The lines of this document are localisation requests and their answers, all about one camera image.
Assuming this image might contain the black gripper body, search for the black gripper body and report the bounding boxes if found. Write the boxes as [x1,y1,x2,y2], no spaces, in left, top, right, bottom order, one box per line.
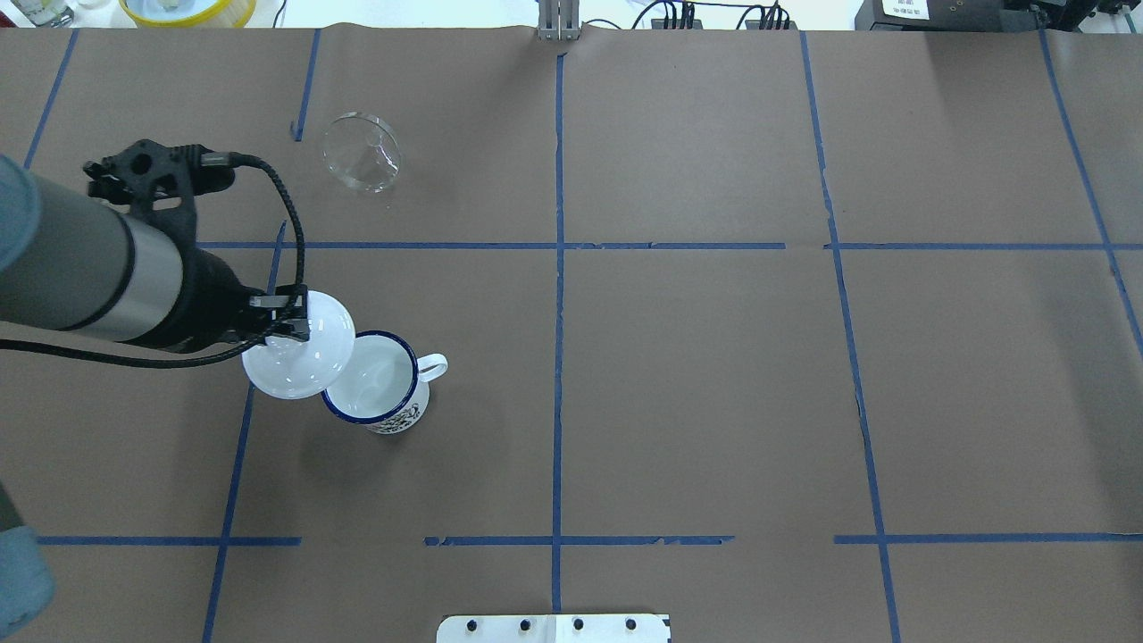
[166,248,269,351]

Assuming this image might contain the white mug lid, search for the white mug lid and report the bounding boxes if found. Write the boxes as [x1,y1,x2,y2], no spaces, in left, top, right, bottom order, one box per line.
[241,290,355,400]

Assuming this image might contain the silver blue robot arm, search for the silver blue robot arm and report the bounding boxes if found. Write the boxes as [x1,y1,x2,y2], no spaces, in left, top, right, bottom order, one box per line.
[3,139,307,370]

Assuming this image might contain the clear glass funnel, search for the clear glass funnel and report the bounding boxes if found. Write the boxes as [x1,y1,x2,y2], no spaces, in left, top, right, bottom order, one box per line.
[321,111,403,194]

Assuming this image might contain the white enamel mug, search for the white enamel mug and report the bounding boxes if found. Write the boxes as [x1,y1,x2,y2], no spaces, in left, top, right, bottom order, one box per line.
[320,330,449,435]

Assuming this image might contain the yellow tape roll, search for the yellow tape roll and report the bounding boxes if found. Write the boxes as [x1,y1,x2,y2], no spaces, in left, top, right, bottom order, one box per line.
[118,1,258,29]

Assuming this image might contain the clear plastic bottle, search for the clear plastic bottle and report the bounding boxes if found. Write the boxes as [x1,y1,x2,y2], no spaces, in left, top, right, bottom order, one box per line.
[11,0,74,29]

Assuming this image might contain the black computer box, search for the black computer box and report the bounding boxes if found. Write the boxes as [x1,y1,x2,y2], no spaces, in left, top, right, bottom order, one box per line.
[853,1,1045,33]

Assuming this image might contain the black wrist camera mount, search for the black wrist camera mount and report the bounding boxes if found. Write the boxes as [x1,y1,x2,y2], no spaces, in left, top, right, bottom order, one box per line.
[82,139,235,248]

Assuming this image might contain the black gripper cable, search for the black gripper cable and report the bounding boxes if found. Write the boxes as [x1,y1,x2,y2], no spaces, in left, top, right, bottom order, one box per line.
[0,152,307,369]

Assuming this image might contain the aluminium frame post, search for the aluminium frame post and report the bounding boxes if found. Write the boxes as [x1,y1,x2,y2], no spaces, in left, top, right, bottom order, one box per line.
[536,0,582,42]

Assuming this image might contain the white camera stand post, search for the white camera stand post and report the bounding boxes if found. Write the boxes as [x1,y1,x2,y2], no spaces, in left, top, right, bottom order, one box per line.
[435,612,672,642]

